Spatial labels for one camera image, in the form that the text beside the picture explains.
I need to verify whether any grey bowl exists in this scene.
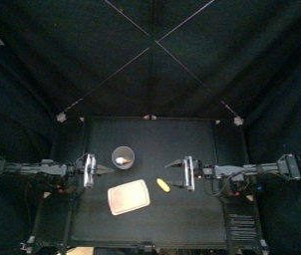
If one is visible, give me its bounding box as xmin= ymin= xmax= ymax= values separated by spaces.
xmin=111 ymin=145 xmax=138 ymax=171

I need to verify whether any thin diagonal frame wire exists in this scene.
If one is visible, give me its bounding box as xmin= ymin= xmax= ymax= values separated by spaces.
xmin=103 ymin=0 xmax=240 ymax=118
xmin=62 ymin=0 xmax=216 ymax=115

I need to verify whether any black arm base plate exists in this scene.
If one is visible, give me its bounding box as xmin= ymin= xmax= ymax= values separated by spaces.
xmin=26 ymin=189 xmax=78 ymax=255

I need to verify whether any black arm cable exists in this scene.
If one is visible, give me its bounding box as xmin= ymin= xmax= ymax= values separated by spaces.
xmin=209 ymin=170 xmax=249 ymax=199

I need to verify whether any yellow oblong toy food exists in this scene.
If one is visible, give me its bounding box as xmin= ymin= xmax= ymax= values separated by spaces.
xmin=155 ymin=177 xmax=172 ymax=193

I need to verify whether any black base plate white label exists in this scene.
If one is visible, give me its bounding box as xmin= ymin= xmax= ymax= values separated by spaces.
xmin=221 ymin=194 xmax=271 ymax=255

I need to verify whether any white rectangular cutting board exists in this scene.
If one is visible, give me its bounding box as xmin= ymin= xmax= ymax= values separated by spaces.
xmin=107 ymin=178 xmax=151 ymax=217

